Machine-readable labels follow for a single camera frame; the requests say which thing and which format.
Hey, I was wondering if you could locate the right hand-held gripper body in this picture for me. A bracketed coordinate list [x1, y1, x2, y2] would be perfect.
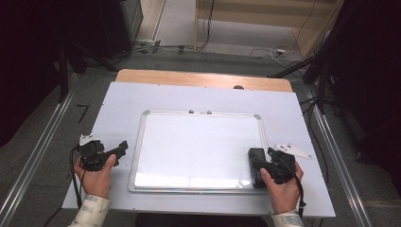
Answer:
[267, 143, 313, 185]

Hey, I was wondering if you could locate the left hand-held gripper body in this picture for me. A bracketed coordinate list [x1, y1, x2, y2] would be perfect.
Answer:
[78, 133, 108, 173]

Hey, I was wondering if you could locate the black whiteboard eraser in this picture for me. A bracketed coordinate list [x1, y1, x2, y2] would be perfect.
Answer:
[247, 148, 270, 190]

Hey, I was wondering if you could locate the silver framed whiteboard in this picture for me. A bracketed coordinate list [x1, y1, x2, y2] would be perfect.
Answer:
[128, 109, 275, 195]

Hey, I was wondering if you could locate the person's left hand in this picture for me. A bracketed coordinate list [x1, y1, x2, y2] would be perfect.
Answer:
[73, 153, 118, 200]

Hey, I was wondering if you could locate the person's right hand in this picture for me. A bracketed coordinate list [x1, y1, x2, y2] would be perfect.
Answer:
[259, 160, 305, 216]

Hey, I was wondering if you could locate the large white table cover sheet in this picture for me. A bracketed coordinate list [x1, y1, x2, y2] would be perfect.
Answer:
[61, 80, 337, 218]

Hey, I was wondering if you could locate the black metal stand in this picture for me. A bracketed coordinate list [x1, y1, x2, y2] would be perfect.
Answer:
[267, 29, 340, 115]
[56, 41, 119, 104]

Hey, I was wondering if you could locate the person's dark lap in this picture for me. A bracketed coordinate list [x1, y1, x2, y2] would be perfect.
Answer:
[134, 213, 270, 227]

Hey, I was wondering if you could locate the grey power strip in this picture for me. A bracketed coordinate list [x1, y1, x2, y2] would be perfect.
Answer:
[133, 38, 162, 54]

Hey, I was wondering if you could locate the black cabinet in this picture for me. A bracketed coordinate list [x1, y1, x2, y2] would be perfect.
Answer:
[96, 0, 145, 61]

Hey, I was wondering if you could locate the light wooden shelf unit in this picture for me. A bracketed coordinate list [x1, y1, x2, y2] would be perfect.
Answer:
[192, 0, 345, 61]

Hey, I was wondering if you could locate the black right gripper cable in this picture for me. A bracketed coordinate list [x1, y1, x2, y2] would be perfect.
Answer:
[277, 156, 307, 219]

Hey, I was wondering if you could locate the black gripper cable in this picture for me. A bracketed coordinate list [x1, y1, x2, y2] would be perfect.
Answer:
[69, 145, 85, 210]
[277, 156, 307, 219]

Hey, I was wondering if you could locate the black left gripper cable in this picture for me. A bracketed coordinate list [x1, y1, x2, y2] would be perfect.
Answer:
[69, 145, 85, 210]

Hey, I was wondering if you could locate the black floor cable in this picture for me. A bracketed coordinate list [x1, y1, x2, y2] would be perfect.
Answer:
[298, 96, 330, 190]
[108, 0, 217, 61]

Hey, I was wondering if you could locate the aluminium floor rail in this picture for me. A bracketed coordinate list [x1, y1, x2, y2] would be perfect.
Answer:
[0, 73, 78, 227]
[303, 85, 374, 227]

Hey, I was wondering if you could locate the white floor cable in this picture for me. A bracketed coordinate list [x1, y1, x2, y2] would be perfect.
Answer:
[249, 44, 296, 61]

